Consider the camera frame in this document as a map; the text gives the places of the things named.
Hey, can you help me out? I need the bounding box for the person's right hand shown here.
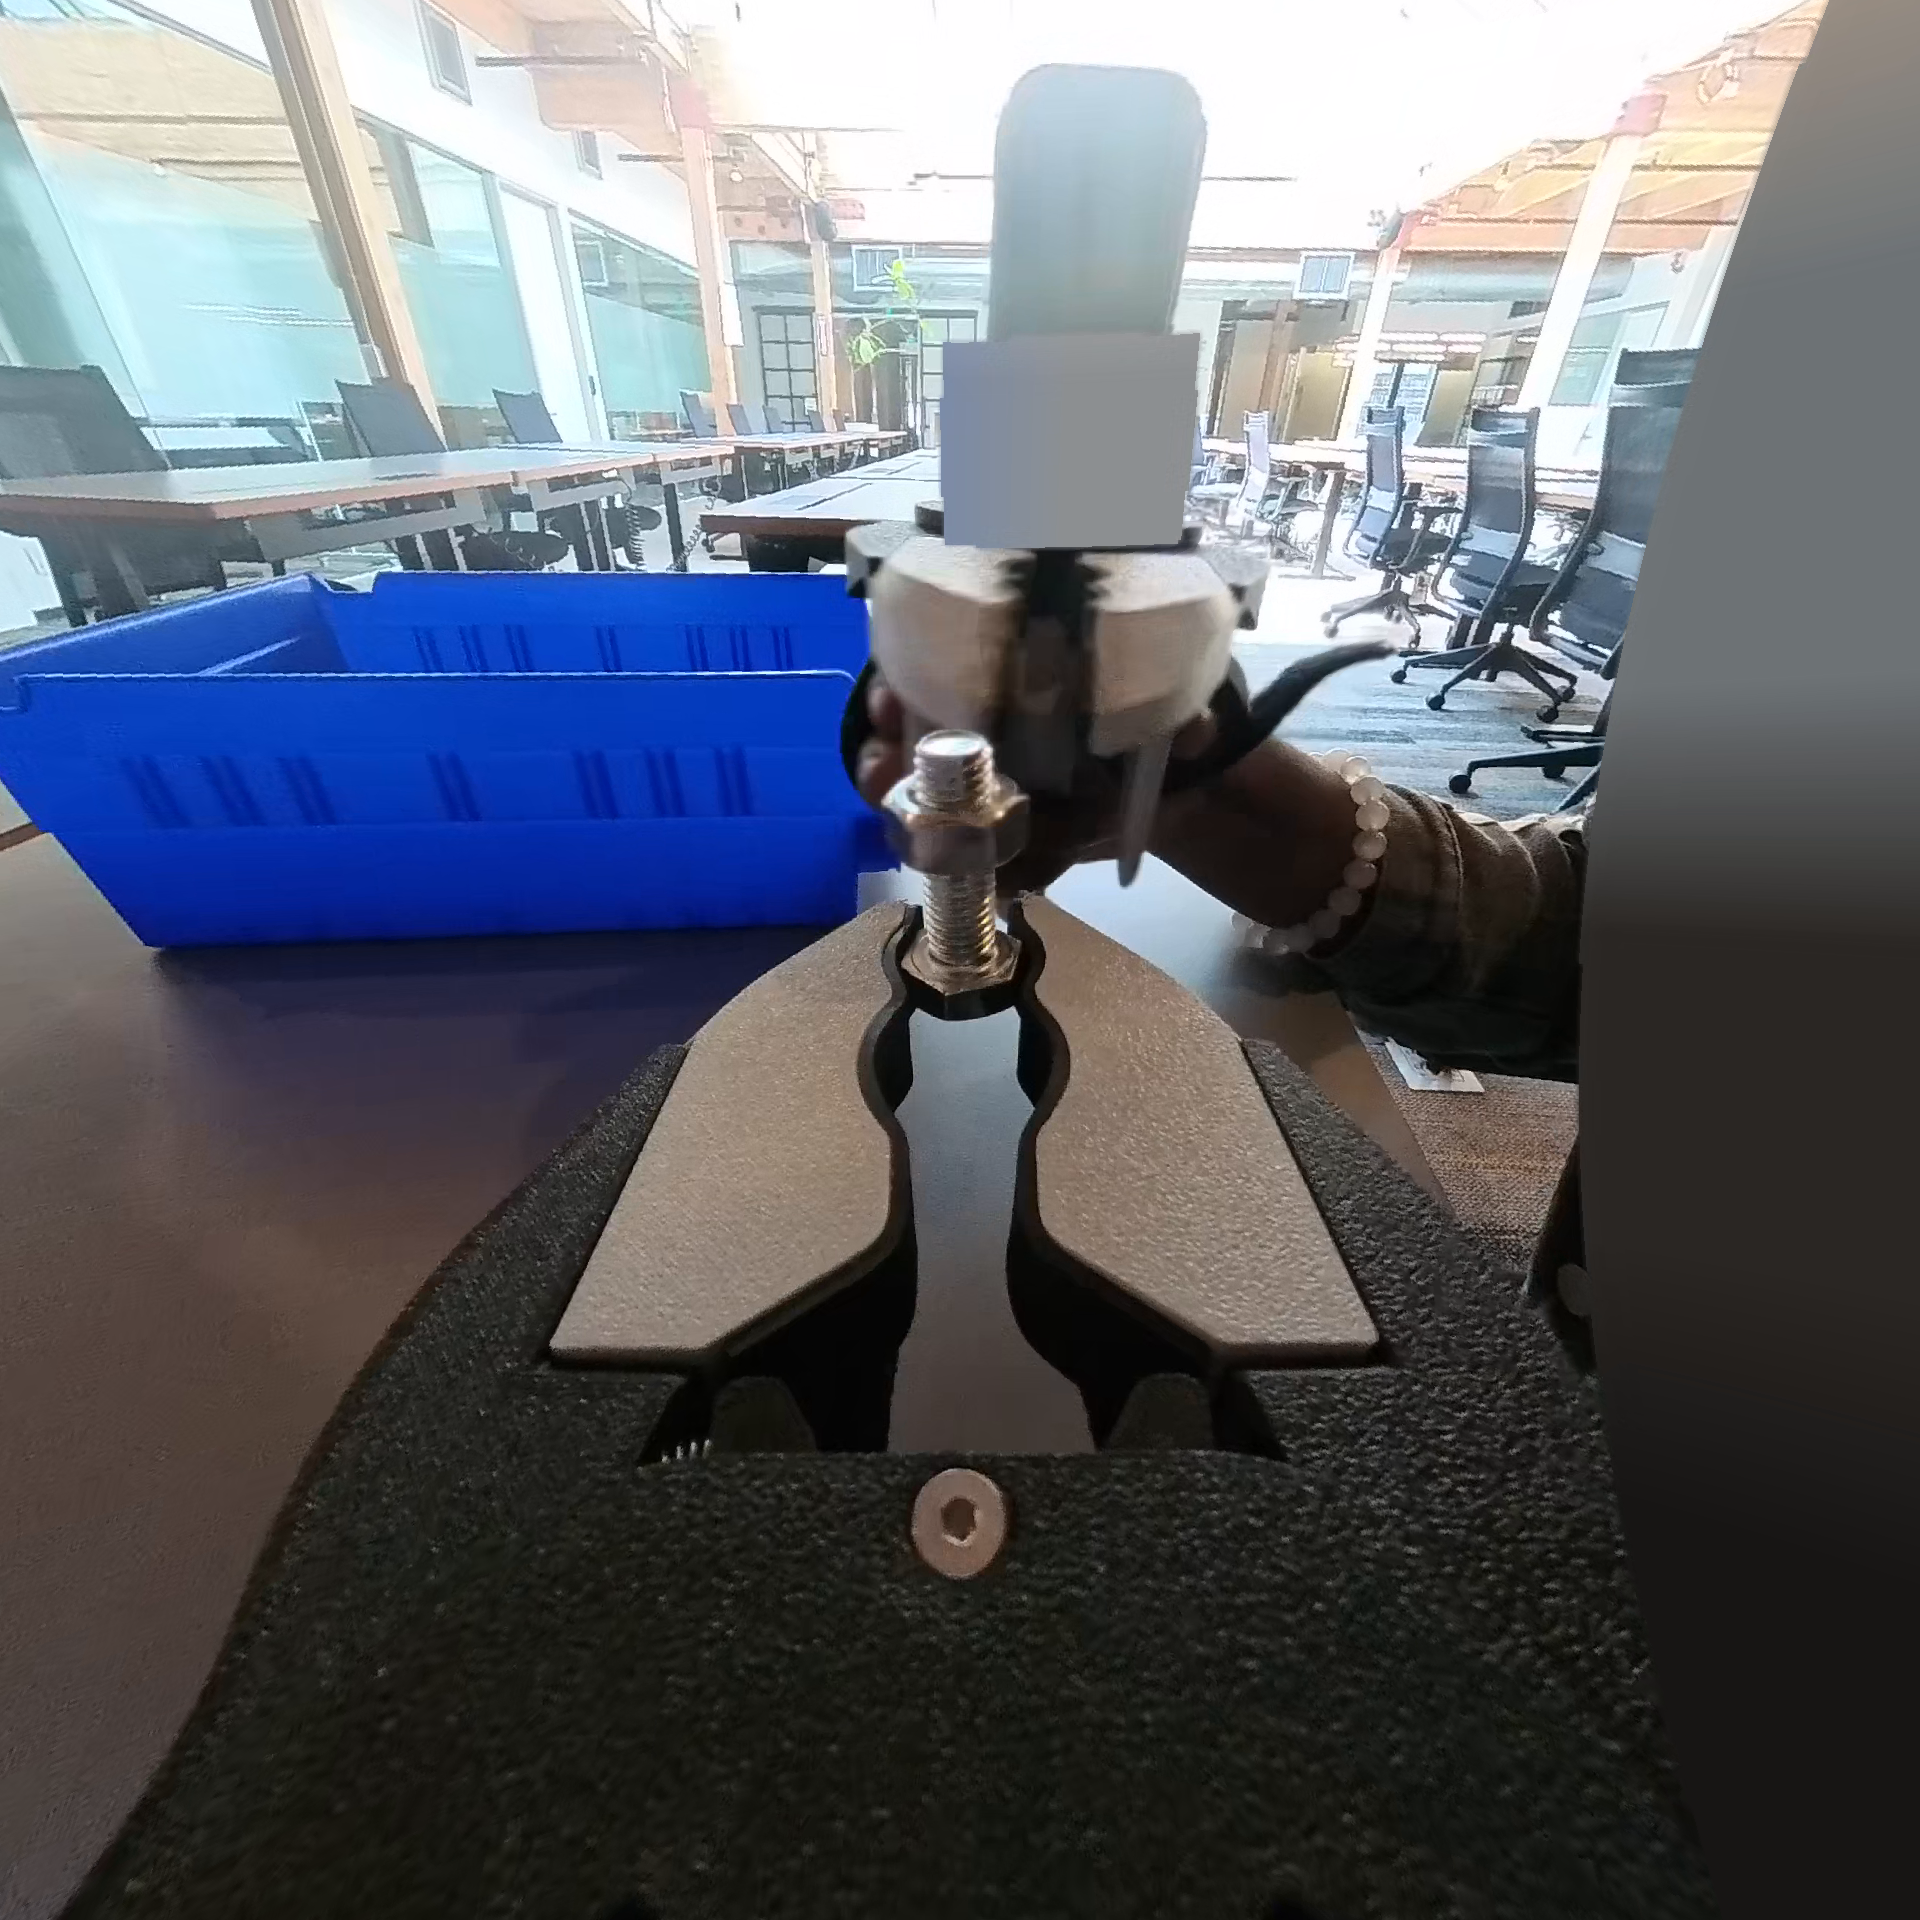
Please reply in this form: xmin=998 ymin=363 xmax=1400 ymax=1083
xmin=855 ymin=678 xmax=1362 ymax=932

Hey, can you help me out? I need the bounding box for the potted green plant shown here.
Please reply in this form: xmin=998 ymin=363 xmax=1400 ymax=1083
xmin=847 ymin=262 xmax=932 ymax=378

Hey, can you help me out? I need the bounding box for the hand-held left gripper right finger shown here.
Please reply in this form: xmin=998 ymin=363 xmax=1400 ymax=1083
xmin=1014 ymin=896 xmax=1383 ymax=1454

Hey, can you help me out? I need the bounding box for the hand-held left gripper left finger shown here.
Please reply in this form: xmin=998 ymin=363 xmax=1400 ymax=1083
xmin=547 ymin=901 xmax=920 ymax=1454

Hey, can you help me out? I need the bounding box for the blue plastic bin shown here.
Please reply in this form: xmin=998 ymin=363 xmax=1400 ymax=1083
xmin=0 ymin=569 xmax=902 ymax=949

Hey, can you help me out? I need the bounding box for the white paper sheet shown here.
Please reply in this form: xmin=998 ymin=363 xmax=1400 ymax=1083
xmin=1377 ymin=1032 xmax=1489 ymax=1100

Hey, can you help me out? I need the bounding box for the white beaded bracelet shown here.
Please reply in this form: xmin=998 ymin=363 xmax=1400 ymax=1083
xmin=1231 ymin=746 xmax=1405 ymax=961

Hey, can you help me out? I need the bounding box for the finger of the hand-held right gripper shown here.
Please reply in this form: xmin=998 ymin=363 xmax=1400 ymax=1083
xmin=870 ymin=542 xmax=1040 ymax=739
xmin=1082 ymin=552 xmax=1232 ymax=890

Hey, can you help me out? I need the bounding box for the wooden desk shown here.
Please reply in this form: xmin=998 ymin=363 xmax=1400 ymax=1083
xmin=696 ymin=445 xmax=962 ymax=576
xmin=0 ymin=441 xmax=670 ymax=632

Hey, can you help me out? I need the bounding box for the steel hex nut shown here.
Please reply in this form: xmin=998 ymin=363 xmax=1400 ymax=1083
xmin=883 ymin=779 xmax=1033 ymax=875

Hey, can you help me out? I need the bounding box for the steel hex bolt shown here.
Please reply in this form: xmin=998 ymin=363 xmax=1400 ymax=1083
xmin=885 ymin=726 xmax=1040 ymax=1021

